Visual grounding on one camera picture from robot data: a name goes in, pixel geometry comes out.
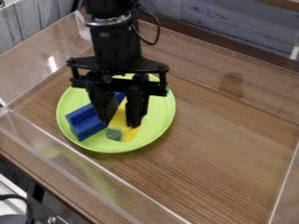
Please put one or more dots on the lime green plate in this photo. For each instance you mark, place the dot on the lime green plate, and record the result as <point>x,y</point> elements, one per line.
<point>154,124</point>

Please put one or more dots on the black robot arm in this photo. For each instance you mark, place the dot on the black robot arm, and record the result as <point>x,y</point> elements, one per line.
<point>105,9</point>

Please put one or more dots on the yellow toy banana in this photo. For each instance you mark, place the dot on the yellow toy banana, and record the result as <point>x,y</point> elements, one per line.
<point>117,131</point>

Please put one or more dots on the blue foam block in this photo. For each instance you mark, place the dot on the blue foam block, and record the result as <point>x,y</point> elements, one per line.
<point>84,122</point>

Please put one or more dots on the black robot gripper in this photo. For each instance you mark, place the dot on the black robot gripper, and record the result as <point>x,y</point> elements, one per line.
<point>116,58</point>

